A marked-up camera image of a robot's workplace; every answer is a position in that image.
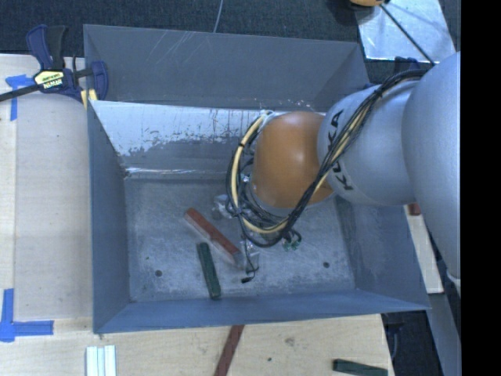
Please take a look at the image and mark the pale wood board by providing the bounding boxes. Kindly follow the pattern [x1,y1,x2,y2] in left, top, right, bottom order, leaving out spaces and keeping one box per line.
[13,93,95,322]

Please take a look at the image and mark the red-brown flat block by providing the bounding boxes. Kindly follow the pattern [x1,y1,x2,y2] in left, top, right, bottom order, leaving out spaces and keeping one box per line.
[213,324,246,376]
[183,207,244,268]

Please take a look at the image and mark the grey metal bin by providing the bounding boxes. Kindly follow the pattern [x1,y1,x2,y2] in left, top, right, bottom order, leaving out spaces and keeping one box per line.
[82,23,432,334]

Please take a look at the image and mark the dark green flat block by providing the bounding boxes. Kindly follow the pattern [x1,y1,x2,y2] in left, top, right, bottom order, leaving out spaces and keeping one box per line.
[195,242,222,301]
[332,358,389,376]

